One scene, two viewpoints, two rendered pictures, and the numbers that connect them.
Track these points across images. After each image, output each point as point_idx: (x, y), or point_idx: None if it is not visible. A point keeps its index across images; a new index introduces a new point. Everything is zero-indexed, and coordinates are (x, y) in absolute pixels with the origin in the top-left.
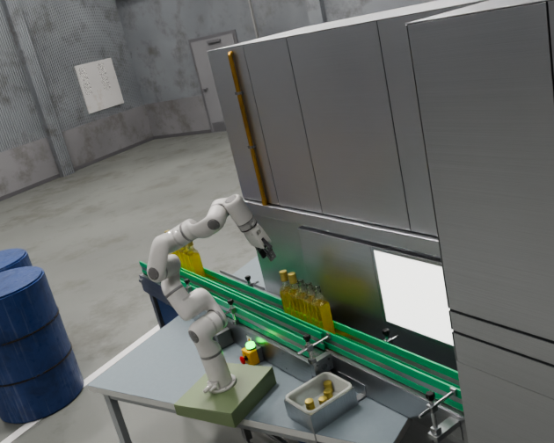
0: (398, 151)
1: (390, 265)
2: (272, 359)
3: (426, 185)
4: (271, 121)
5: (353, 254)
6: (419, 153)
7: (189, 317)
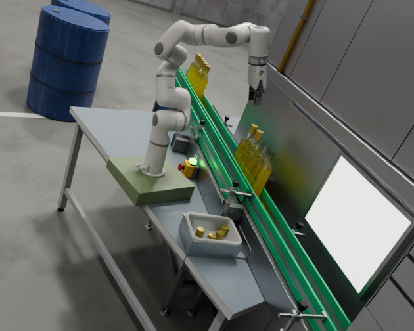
0: None
1: (345, 178)
2: (200, 182)
3: None
4: (336, 2)
5: (320, 149)
6: None
7: (161, 104)
